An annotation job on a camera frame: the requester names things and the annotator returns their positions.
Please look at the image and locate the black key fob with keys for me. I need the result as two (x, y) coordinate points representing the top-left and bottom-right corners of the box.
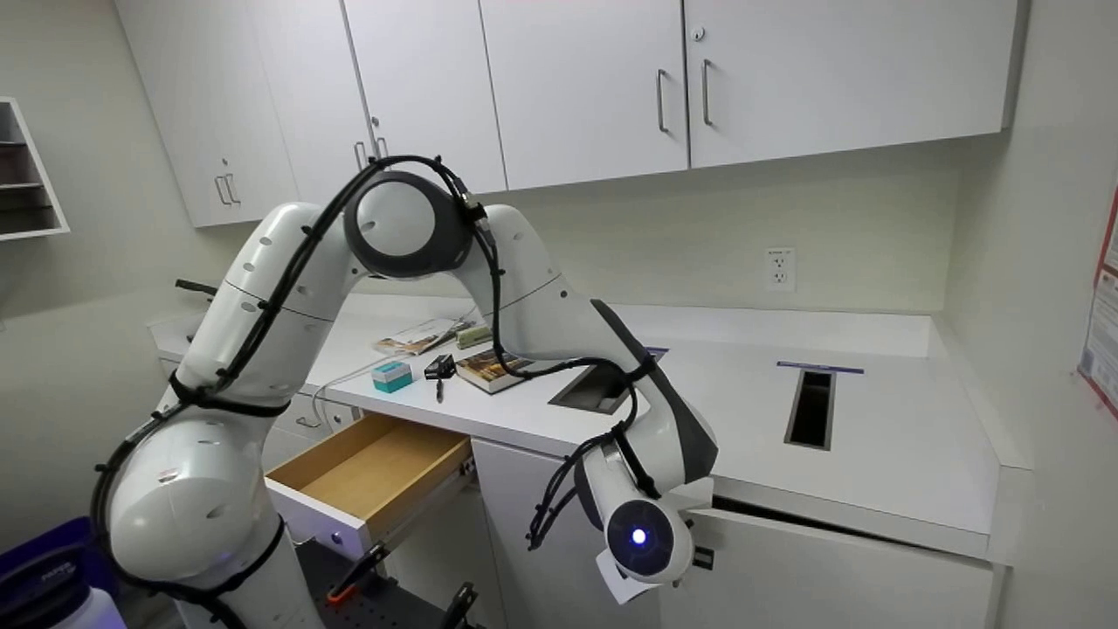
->
(419, 349), (460, 405)

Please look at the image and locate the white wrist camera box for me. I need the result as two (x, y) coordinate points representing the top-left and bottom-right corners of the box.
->
(590, 548), (657, 607)

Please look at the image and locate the white cupboard door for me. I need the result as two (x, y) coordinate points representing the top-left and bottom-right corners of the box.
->
(468, 434), (657, 629)
(389, 456), (505, 629)
(657, 496), (1012, 629)

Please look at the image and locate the book with dark picture cover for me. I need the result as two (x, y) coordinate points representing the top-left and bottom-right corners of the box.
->
(455, 346), (534, 398)

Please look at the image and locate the narrow counter slot opening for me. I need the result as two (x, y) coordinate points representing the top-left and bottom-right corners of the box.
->
(775, 357), (867, 453)

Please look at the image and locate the stack of papers and magazines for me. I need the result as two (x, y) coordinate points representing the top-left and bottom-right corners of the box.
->
(375, 311), (470, 360)

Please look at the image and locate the wooden drawer with white front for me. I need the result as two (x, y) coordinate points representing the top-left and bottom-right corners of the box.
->
(262, 412), (476, 565)

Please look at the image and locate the empty white wall outlet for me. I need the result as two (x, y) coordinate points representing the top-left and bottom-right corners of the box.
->
(766, 244), (801, 294)

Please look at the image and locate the teal and white box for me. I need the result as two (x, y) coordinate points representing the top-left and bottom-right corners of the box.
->
(368, 357), (416, 395)

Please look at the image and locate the white wall shelf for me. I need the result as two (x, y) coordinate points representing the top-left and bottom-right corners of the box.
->
(0, 95), (71, 244)

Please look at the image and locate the red bordered wall poster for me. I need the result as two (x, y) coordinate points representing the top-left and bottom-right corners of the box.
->
(1077, 187), (1118, 423)

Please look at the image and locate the black clamp with orange handle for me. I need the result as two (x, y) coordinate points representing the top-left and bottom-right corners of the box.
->
(322, 538), (393, 611)

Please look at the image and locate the blue plastic container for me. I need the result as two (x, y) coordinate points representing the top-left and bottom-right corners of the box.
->
(0, 518), (119, 599)

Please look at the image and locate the wide rectangular counter opening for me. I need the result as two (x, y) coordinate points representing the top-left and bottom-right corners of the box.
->
(547, 341), (672, 420)

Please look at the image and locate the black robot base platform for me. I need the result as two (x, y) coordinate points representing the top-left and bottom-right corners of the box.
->
(293, 538), (498, 629)

